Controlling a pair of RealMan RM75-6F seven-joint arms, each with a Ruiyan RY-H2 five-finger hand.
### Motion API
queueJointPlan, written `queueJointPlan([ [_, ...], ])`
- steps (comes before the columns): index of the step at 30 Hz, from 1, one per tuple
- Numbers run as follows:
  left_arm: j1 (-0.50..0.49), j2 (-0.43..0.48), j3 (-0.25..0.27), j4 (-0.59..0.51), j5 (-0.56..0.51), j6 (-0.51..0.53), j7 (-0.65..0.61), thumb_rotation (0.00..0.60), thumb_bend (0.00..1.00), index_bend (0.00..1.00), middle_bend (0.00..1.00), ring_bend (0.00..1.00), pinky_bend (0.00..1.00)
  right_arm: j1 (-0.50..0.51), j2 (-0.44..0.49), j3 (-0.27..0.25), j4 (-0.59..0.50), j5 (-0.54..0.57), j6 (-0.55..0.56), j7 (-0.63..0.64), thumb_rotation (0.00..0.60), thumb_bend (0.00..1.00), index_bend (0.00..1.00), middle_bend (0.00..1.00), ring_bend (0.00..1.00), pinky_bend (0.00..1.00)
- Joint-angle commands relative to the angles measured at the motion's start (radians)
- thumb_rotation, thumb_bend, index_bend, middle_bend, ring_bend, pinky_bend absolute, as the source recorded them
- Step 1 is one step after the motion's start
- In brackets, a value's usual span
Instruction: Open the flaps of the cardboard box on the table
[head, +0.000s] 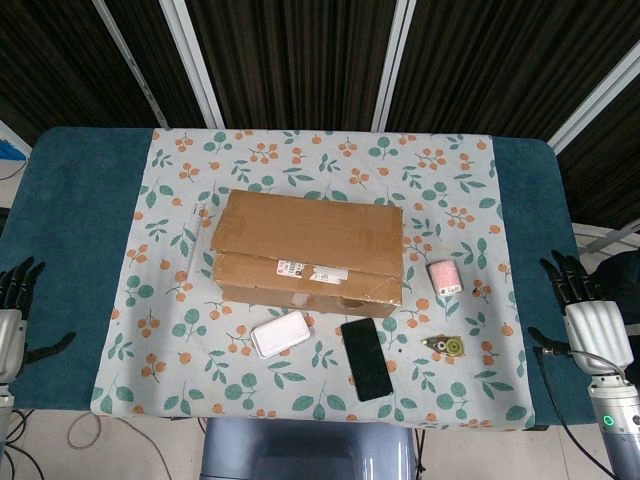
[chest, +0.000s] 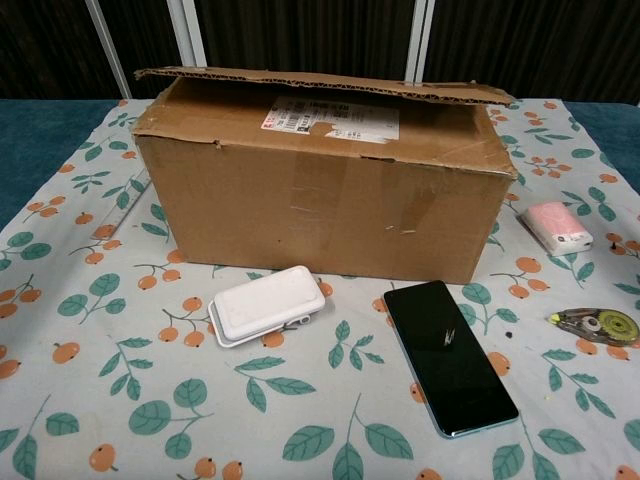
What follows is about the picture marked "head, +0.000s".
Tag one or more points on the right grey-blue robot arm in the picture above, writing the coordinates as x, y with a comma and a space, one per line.
617, 430

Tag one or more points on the grey-blue robot torso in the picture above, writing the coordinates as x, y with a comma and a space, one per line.
305, 450

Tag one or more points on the correction tape dispenser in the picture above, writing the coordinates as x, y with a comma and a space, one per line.
447, 346

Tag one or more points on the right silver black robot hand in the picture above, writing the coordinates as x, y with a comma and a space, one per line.
597, 335

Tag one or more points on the white plastic case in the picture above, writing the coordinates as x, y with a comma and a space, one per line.
279, 335

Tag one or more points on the blue plastic object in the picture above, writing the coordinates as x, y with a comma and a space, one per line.
7, 147

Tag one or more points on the wide white frame post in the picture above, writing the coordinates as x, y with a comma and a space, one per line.
193, 60
393, 60
590, 111

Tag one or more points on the teal table cover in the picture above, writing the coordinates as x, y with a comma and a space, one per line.
65, 225

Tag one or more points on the thin white frame post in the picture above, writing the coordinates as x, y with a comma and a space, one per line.
129, 60

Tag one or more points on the brown cardboard box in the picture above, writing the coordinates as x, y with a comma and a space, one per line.
310, 230

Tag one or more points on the black smartphone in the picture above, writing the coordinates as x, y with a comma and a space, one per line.
366, 360

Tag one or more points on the black bag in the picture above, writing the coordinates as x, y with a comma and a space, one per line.
622, 280

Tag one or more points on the transparent plastic ruler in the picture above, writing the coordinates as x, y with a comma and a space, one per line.
194, 240

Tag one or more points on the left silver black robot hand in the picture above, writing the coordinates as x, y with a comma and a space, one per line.
12, 330

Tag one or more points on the floral printed tablecloth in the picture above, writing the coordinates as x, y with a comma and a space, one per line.
350, 165

